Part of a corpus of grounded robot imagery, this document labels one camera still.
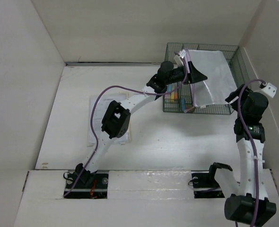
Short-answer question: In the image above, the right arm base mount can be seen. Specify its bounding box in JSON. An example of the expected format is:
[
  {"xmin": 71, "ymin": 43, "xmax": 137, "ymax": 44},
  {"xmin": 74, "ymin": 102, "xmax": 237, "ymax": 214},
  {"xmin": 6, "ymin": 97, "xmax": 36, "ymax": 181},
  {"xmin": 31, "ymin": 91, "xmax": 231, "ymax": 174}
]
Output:
[{"xmin": 188, "ymin": 171, "xmax": 224, "ymax": 199}]

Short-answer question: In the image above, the blue correction tape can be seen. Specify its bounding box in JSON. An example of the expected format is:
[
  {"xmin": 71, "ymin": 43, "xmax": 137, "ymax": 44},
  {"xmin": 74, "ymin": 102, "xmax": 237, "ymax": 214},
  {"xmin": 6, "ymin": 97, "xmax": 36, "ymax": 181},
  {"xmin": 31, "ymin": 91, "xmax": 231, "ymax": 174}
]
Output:
[{"xmin": 181, "ymin": 98, "xmax": 187, "ymax": 113}]

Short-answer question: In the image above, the green wire desk organizer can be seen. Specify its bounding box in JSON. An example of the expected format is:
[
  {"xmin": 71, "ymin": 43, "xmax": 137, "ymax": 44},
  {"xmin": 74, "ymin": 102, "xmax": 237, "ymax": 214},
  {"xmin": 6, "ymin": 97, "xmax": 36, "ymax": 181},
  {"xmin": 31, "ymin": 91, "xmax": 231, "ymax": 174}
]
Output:
[{"xmin": 163, "ymin": 43, "xmax": 249, "ymax": 115}]

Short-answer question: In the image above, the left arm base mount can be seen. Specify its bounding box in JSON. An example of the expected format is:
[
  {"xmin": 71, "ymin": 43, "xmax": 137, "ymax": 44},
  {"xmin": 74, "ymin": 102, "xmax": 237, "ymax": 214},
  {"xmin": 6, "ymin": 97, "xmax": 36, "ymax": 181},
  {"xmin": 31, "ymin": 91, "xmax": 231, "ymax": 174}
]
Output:
[{"xmin": 63, "ymin": 171, "xmax": 109, "ymax": 199}]

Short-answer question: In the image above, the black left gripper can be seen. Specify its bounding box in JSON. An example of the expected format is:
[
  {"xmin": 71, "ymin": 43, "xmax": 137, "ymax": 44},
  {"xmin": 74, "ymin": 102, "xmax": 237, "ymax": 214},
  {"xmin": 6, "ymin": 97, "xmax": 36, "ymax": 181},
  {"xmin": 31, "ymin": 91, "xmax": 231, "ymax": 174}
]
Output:
[{"xmin": 165, "ymin": 61, "xmax": 206, "ymax": 86}]

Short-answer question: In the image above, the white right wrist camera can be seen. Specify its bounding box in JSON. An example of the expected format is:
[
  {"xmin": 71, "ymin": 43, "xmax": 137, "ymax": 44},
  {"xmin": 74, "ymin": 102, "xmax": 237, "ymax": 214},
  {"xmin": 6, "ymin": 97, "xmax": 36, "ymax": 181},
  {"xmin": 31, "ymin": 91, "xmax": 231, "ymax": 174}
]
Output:
[{"xmin": 260, "ymin": 83, "xmax": 277, "ymax": 98}]

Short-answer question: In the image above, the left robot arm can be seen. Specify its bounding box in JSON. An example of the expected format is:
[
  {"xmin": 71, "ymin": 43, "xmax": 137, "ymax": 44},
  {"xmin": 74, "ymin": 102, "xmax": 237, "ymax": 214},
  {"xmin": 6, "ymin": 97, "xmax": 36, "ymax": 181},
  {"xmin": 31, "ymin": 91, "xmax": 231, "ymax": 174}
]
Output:
[{"xmin": 74, "ymin": 61, "xmax": 208, "ymax": 188}]

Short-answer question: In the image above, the blue highlighter pen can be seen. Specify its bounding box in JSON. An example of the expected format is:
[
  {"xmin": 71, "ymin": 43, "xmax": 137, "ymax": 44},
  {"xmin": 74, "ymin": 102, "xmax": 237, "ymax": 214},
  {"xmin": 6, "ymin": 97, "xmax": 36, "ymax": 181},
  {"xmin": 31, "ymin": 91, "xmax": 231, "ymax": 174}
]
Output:
[{"xmin": 167, "ymin": 84, "xmax": 175, "ymax": 93}]

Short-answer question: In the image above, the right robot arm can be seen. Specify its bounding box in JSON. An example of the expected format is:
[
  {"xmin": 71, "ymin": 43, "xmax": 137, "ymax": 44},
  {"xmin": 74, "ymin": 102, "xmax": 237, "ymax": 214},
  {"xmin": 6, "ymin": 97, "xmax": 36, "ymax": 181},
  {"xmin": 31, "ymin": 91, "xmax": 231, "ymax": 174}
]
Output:
[{"xmin": 207, "ymin": 80, "xmax": 277, "ymax": 227}]

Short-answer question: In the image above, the clear mesh pouch purple zipper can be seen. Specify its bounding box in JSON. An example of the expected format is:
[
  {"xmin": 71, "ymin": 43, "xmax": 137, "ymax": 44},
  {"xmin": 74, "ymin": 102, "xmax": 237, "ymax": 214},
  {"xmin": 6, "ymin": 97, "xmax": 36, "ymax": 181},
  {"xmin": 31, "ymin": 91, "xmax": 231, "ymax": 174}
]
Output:
[{"xmin": 188, "ymin": 50, "xmax": 236, "ymax": 107}]

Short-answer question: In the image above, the orange correction tape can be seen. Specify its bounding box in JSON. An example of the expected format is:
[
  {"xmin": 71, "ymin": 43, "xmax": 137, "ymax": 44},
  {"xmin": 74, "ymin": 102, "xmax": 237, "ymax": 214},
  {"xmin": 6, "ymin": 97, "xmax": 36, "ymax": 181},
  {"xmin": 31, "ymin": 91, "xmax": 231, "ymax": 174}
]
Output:
[{"xmin": 186, "ymin": 106, "xmax": 195, "ymax": 112}]

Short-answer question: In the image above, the clear mesh pouch beige zipper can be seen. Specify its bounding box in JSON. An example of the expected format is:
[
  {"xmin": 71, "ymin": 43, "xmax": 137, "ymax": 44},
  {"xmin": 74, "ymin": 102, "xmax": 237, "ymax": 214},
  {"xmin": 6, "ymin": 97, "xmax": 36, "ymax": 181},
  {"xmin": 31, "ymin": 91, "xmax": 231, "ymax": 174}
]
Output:
[{"xmin": 87, "ymin": 94, "xmax": 133, "ymax": 147}]

